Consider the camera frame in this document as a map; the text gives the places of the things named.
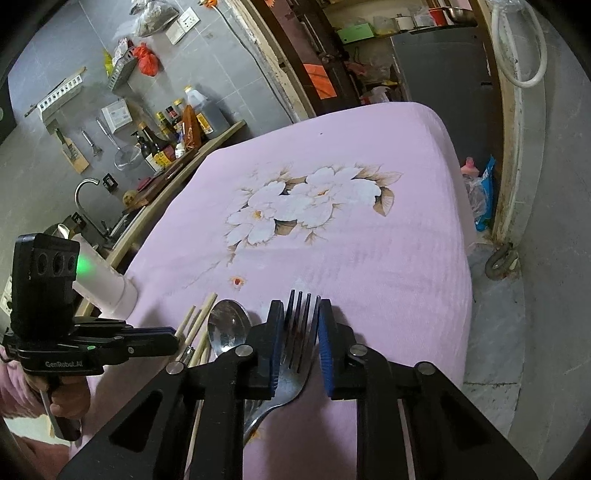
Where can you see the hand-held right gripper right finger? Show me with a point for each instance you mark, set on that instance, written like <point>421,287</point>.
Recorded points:
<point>327,353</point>

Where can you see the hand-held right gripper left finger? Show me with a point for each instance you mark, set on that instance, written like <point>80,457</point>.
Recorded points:
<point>275,344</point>

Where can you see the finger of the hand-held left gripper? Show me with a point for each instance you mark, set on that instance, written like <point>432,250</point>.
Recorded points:
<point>154,333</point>
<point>154,349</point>

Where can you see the metal fork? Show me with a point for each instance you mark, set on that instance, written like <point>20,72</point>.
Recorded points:
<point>295,332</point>

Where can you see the wooden chopstick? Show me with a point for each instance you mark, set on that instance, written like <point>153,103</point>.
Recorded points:
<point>203,316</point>
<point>199,353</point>
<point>184,323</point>

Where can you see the metal spoon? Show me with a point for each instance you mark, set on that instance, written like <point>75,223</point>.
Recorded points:
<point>226,323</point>

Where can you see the white utensil holder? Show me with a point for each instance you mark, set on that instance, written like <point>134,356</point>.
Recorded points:
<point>104,286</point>

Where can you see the person's left hand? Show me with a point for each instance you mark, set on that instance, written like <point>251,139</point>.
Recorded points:
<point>69,399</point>

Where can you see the pink floral tablecloth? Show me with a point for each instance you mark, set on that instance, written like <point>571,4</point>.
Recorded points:
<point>351,258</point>

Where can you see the metal faucet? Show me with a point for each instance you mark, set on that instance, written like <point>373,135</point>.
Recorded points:
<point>82,189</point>

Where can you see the wooden knife block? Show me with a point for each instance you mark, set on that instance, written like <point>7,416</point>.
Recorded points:
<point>74,154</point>

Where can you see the wooden cutting board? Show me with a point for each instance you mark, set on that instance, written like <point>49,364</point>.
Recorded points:
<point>166,177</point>

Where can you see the metal peeler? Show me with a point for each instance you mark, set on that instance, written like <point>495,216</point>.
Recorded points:
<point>90,143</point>

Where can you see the metal mesh strainer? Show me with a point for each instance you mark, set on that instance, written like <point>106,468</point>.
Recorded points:
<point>127,157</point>

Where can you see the dark pump sauce bottle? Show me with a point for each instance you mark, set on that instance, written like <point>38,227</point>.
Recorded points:
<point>147,147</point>

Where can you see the yellow cap sauce bottle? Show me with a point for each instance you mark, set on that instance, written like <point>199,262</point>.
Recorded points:
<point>164,127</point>

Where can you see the orange brown sauce pouch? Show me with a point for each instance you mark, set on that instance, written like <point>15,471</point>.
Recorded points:
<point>190,127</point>

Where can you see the red cap sauce bottle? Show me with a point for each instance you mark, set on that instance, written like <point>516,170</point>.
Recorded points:
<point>173,117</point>

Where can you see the blue plastic bag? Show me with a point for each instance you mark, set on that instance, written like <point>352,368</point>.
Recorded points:
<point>485,198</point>

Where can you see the large dark oil jug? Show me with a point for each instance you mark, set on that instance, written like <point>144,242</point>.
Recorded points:
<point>210,115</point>

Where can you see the yellow packet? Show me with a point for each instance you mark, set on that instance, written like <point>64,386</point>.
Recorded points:
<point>107,64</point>

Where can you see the red plastic bag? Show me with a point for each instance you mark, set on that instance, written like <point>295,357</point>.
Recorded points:
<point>147,60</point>

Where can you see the clear bag of dried goods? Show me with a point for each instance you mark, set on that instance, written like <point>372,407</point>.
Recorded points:
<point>152,16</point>

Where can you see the grey refrigerator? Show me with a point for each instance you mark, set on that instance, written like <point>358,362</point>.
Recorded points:
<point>438,69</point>

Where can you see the green box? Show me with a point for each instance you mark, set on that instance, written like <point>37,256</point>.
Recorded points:
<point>355,32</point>

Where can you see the red cup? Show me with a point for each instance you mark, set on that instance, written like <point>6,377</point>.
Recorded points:
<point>436,17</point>

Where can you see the metal bowl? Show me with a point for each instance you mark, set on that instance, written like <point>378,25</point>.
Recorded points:
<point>461,14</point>

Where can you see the small black wall switch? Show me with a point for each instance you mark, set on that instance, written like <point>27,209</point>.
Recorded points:
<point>110,182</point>

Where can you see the white wall box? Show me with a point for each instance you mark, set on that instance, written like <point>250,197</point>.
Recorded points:
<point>115,115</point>

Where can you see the white wall rack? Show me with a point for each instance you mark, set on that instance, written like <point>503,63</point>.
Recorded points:
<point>57,97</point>

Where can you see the grey wall basket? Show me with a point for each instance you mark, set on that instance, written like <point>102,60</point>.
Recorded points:
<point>122,69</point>

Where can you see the white wall socket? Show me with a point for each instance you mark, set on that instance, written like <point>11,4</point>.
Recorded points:
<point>182,25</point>

